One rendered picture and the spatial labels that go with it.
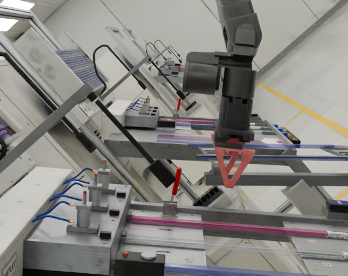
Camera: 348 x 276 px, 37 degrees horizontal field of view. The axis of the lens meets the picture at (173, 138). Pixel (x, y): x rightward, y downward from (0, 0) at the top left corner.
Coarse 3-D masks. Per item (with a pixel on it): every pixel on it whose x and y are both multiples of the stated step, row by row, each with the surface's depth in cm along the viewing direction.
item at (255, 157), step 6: (198, 156) 125; (204, 156) 125; (210, 156) 125; (228, 156) 126; (258, 156) 126; (264, 156) 126; (270, 156) 126; (276, 156) 126; (282, 156) 127; (288, 156) 127; (294, 156) 127; (300, 156) 127; (306, 156) 127; (312, 156) 127; (318, 156) 127; (324, 156) 127; (330, 156) 128; (336, 156) 128; (342, 156) 128
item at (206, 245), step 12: (132, 240) 96; (144, 240) 96; (156, 240) 96; (168, 240) 96; (180, 240) 97; (192, 240) 97; (252, 252) 96; (264, 252) 96; (276, 252) 96; (288, 252) 96; (300, 252) 96; (312, 252) 96; (324, 252) 96; (336, 252) 97
